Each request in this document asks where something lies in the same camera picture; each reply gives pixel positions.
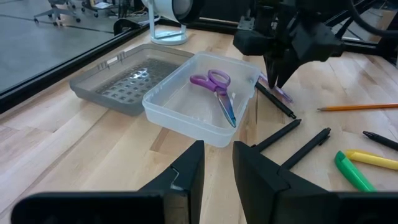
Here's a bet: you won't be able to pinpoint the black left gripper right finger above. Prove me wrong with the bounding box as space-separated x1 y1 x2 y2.
232 141 398 224

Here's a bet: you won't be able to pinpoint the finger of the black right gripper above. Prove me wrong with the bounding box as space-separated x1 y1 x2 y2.
276 50 301 90
264 52 281 90

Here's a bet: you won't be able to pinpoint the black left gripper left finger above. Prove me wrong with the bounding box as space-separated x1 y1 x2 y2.
11 139 206 224

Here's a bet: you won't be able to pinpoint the purple translucent pen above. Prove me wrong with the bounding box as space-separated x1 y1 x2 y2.
257 72 294 104

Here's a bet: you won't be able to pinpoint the black ballpoint pen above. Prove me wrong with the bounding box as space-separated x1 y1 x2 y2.
251 118 302 153
278 126 332 171
254 81 297 120
362 130 398 152

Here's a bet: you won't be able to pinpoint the purple handled scissors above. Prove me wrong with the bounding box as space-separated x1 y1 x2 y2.
189 68 238 128

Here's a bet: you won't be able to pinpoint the orange pencil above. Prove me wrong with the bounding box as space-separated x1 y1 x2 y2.
317 103 398 113

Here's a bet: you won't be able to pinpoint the green highlighter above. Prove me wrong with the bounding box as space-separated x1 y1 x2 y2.
333 150 377 192

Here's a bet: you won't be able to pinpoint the yellow highlighter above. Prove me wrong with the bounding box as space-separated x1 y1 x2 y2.
344 149 398 171

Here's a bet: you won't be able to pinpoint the clear hinged plastic supply box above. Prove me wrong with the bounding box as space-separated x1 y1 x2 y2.
68 42 261 149

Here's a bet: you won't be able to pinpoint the brown cardboard box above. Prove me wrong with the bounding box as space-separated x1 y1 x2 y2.
368 8 397 43

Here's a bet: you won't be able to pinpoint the white cylindrical desk lamp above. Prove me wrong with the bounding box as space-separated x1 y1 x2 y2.
141 0 206 47

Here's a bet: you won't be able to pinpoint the wheeled equipment cart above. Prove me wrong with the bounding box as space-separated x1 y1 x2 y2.
81 0 116 18

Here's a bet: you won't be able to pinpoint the grey office chair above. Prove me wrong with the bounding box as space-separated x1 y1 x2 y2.
33 0 81 26

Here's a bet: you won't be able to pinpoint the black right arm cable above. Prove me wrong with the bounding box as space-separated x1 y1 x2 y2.
348 0 398 40

